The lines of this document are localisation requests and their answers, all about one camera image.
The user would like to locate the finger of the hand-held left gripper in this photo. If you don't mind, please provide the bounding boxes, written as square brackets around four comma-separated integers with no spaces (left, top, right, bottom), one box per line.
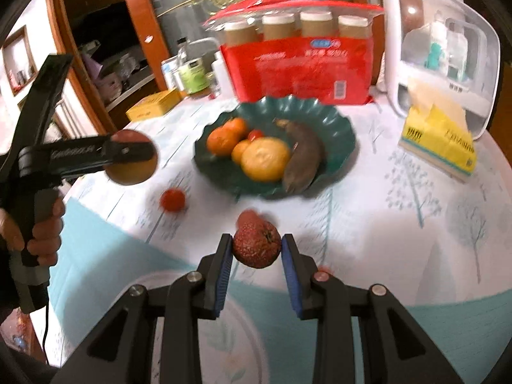
[99,133,159,169]

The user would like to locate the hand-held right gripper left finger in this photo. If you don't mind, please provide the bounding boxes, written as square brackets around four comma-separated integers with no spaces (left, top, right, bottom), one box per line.
[52,234,235,384]

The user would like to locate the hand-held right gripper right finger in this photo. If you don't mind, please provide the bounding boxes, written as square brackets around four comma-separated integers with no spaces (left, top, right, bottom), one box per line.
[281,234,465,384]

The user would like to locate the red apple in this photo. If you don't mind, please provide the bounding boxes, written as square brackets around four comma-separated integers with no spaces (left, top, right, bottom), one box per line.
[105,130,158,186]

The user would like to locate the red lychee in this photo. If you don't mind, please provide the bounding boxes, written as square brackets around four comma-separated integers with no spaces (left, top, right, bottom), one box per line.
[233,220,282,268]
[237,209,265,227]

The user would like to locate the white round floral plate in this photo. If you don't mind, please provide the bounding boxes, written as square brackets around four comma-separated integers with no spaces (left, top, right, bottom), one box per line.
[136,272,268,384]

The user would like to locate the orange tangerine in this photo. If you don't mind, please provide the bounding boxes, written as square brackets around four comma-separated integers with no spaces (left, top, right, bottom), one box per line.
[206,117,249,156]

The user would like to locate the small orange kumquat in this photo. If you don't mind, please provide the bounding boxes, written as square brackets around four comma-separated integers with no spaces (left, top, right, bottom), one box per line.
[231,140,251,164]

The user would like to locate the large yellow orange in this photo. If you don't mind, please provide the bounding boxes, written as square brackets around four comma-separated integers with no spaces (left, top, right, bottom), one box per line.
[241,138,291,182]

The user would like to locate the overripe brown banana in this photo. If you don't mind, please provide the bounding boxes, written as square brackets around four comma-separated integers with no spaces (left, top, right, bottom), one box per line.
[274,118,326,193]

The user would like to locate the dark green scalloped plate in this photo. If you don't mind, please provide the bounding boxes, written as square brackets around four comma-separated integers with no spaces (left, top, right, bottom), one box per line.
[193,95,356,198]

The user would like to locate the person's left hand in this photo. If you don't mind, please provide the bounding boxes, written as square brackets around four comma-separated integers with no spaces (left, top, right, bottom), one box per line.
[0,199,67,268]

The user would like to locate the yellow cardboard box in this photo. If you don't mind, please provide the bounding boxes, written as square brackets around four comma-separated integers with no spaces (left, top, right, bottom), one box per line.
[126,89,182,122]

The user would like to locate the small white blue carton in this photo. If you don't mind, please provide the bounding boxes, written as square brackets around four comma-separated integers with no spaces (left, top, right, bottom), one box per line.
[161,58,180,91]

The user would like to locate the glass bottle green label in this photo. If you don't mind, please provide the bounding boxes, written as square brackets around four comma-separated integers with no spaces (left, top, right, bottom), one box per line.
[176,38,209,94]

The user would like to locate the red paper cup package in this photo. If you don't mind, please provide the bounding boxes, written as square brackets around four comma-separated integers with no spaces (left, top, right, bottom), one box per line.
[220,40,372,105]

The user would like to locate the yellow tissue pack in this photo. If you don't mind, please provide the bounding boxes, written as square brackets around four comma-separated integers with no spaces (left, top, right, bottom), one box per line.
[399,78,478,180]

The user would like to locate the red bag of jars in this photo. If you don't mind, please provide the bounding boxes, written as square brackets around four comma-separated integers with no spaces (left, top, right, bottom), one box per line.
[202,0,385,49]

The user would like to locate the teal bottle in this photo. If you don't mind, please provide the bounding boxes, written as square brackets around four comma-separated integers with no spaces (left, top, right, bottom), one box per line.
[426,42,444,70]

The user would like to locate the white storage box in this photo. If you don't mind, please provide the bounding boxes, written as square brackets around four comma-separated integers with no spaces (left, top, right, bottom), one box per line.
[383,0,500,132]

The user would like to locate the wooden wall frame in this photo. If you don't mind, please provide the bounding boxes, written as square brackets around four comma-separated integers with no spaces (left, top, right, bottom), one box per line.
[2,26,38,97]

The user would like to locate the black cable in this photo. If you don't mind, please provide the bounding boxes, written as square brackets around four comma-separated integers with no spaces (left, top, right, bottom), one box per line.
[40,302,53,366]

